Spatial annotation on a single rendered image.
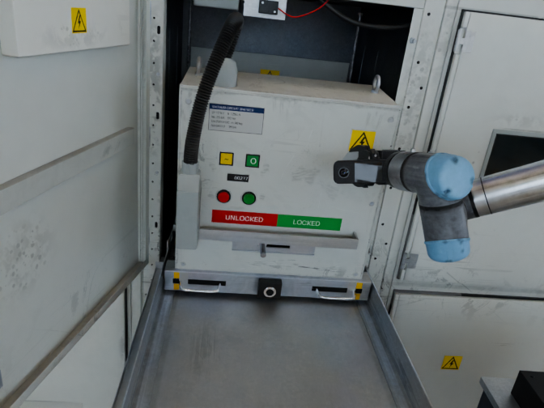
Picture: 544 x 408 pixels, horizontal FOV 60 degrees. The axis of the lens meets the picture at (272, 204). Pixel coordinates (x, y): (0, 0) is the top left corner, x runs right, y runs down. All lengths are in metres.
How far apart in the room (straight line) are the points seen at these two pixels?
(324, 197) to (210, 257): 0.33
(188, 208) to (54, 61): 0.37
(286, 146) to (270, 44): 0.93
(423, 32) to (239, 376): 0.89
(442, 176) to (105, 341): 1.09
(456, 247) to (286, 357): 0.46
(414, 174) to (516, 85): 0.56
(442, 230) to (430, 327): 0.75
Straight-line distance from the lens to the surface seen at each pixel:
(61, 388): 1.69
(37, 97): 0.89
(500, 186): 0.97
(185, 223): 1.04
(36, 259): 0.96
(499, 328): 1.68
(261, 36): 1.96
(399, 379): 1.12
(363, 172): 0.95
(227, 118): 1.06
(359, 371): 1.11
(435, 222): 0.86
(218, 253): 1.20
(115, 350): 1.55
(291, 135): 1.07
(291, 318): 1.22
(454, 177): 0.82
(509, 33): 1.32
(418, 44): 1.25
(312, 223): 1.17
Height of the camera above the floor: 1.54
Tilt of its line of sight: 23 degrees down
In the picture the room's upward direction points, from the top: 7 degrees clockwise
